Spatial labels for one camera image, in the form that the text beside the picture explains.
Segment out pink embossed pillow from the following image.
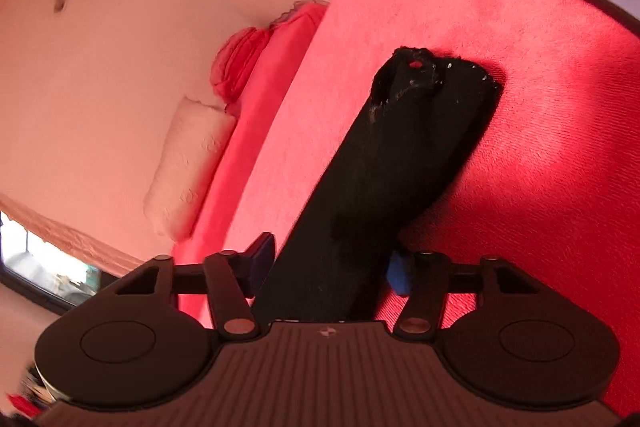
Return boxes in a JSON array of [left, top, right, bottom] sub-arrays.
[[144, 96, 237, 240]]

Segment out black pants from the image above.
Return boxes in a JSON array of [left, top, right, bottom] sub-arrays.
[[250, 48, 503, 323]]

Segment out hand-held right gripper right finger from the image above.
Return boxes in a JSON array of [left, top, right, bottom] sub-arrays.
[[387, 249, 546, 340]]

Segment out red folded cloth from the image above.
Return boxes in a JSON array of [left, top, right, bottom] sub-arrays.
[[212, 27, 273, 110]]

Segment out red bed sheet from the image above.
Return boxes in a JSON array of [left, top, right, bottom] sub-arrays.
[[172, 0, 331, 323]]

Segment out dark-framed window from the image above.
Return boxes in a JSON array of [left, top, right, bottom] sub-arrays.
[[0, 209, 103, 313]]

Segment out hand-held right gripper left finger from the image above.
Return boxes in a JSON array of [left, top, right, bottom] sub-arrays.
[[102, 233, 276, 342]]

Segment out pink curtain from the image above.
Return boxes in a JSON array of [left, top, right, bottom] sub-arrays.
[[0, 194, 146, 278]]

